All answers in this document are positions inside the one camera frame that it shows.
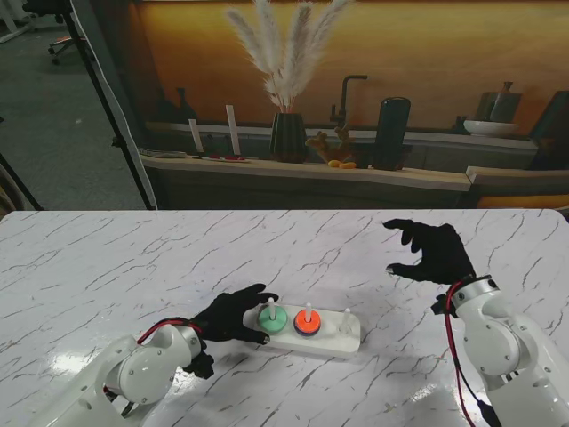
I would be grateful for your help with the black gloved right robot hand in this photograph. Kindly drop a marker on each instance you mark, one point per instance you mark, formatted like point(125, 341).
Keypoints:
point(440, 258)

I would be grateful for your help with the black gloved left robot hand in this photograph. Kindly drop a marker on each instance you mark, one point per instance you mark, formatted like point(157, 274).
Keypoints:
point(226, 318)

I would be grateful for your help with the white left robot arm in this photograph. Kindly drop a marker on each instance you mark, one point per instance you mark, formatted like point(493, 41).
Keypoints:
point(133, 373)

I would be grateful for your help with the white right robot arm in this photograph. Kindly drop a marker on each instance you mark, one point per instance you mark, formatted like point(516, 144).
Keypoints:
point(502, 342)

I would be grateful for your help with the white three-rod Hanoi tower base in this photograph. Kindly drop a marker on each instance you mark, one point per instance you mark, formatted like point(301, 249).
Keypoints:
point(329, 342)

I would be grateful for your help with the printed kitchen scene backdrop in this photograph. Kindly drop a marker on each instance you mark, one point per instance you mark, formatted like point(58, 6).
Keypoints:
point(400, 44)

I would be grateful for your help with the black office chair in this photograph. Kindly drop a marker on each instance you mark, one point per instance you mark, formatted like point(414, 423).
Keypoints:
point(42, 7)

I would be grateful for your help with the white desk leg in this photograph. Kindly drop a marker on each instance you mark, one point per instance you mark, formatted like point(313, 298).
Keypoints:
point(12, 18)

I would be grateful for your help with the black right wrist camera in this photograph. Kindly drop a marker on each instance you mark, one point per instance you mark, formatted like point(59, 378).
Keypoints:
point(440, 307)

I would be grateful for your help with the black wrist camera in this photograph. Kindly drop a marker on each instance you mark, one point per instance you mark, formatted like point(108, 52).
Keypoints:
point(440, 307)
point(202, 367)

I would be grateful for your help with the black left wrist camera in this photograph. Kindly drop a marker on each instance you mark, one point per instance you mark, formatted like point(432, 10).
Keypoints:
point(202, 367)

